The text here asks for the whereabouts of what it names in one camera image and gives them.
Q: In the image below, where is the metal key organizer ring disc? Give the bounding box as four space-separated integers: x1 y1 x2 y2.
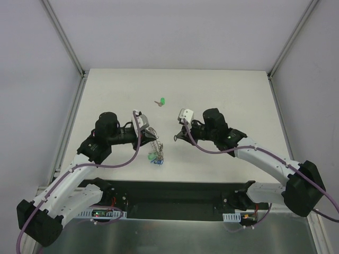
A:
147 127 164 163

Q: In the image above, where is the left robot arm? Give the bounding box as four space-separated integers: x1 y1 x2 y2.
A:
16 111 157 253

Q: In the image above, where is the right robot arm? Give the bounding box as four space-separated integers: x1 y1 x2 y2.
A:
174 108 326 217

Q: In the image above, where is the blue tag with label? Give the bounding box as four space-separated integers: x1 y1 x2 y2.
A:
153 159 164 165

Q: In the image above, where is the key with green tag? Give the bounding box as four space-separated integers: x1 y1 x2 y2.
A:
154 97 165 107

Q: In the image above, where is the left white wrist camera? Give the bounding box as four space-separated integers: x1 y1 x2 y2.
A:
131 111 149 136

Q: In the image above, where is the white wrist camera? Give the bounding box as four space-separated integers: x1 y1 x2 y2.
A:
177 108 194 125
131 111 149 136

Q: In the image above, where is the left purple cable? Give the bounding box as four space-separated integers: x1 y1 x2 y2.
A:
15 112 141 253

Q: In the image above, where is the purple cable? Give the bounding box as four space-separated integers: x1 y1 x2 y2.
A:
182 120 339 233
15 112 141 253

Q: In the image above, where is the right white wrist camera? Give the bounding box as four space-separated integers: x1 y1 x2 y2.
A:
177 108 194 125

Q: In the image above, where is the green tag on ring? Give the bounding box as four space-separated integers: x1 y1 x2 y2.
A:
148 153 157 161

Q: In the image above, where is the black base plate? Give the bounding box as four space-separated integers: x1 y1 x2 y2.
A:
80 178 269 221

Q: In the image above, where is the right white cable duct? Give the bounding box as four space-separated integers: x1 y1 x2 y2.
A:
222 212 242 223

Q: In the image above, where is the white cable duct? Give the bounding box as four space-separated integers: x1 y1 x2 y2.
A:
75 208 127 220
222 212 242 223

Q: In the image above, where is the left white cable duct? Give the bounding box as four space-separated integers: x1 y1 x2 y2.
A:
75 208 127 220

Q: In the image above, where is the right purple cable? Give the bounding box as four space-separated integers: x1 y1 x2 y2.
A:
182 120 339 233

